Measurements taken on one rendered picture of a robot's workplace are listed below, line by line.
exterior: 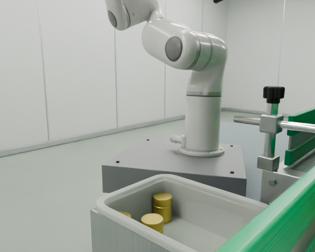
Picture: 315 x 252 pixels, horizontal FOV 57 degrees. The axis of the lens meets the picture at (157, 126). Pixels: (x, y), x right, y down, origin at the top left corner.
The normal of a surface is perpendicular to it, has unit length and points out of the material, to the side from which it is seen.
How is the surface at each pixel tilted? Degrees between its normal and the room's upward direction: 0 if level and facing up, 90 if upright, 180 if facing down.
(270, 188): 90
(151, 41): 89
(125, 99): 90
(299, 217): 90
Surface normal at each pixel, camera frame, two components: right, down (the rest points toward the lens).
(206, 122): 0.04, 0.16
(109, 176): -0.24, 0.19
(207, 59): 0.56, 0.58
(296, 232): 0.74, 0.13
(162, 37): -0.72, -0.04
